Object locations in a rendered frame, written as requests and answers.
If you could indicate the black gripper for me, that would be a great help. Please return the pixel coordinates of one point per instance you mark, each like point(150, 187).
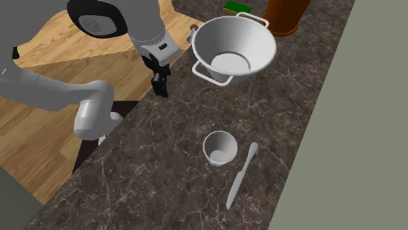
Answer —
point(155, 67)

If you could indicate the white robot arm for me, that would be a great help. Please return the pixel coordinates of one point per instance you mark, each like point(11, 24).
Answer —
point(47, 92)

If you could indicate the small grey cylinder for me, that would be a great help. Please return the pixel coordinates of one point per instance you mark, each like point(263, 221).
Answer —
point(190, 35)

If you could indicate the white cup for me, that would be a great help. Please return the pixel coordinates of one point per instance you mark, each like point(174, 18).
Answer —
point(213, 145)

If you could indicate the green and yellow sponge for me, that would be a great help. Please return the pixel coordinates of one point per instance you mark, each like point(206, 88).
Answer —
point(237, 7)

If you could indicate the orange-brown cylindrical container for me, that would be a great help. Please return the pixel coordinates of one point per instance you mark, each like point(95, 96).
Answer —
point(283, 16)

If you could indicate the white knife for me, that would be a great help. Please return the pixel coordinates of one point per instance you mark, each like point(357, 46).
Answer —
point(239, 180)

